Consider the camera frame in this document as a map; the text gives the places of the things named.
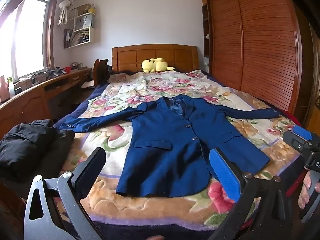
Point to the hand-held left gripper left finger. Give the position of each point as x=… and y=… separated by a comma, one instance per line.
x=87, y=170

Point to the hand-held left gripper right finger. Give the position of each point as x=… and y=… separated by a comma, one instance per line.
x=225, y=175

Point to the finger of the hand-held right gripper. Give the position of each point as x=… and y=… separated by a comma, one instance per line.
x=302, y=132
x=296, y=143

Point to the blue suit jacket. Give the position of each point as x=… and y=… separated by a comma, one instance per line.
x=170, y=160

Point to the black clothes pile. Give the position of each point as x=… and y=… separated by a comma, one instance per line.
x=27, y=145

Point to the person's right hand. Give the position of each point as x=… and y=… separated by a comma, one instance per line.
x=305, y=190

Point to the red bed sheet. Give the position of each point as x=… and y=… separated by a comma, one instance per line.
x=291, y=117

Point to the floral blanket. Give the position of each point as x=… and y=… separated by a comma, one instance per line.
x=125, y=92

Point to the wooden desk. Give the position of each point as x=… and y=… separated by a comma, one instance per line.
x=27, y=102

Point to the wooden chair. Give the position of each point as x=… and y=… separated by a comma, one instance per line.
x=98, y=71

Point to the wooden slatted wardrobe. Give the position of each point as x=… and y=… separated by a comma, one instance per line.
x=255, y=42

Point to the pink bottle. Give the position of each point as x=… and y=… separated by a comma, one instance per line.
x=3, y=90

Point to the yellow plush toy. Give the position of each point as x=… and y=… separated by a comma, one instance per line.
x=153, y=65

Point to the wooden bed headboard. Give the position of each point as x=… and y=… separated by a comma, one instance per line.
x=155, y=55

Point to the window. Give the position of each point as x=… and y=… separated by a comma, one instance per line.
x=27, y=37

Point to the tied white curtain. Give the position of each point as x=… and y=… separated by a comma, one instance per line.
x=65, y=5

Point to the white wall shelf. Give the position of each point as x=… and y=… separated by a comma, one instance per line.
x=80, y=33

